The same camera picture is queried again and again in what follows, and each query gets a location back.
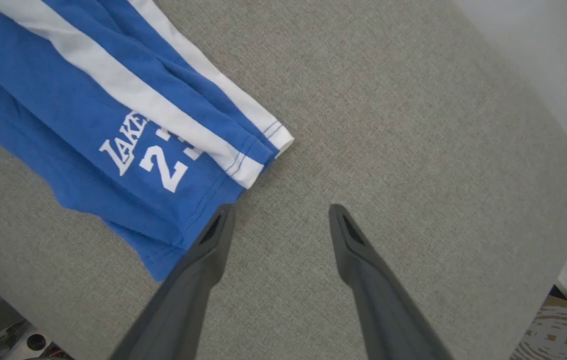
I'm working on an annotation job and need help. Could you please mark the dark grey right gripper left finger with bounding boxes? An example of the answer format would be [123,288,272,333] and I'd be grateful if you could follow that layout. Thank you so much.
[109,203,237,360]

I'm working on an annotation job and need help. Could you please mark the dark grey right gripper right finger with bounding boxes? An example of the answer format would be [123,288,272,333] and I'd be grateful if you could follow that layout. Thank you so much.
[328,203,454,360]

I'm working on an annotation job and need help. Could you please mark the blue white Lakers shorts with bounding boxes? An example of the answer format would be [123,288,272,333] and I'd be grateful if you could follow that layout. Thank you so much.
[0,0,295,282]

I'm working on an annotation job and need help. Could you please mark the beige fabric sofa cushion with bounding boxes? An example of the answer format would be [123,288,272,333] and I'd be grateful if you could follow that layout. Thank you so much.
[0,0,567,360]

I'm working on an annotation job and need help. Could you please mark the brown printed cardboard box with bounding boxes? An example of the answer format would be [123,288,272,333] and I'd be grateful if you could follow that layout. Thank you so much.
[510,295,567,360]

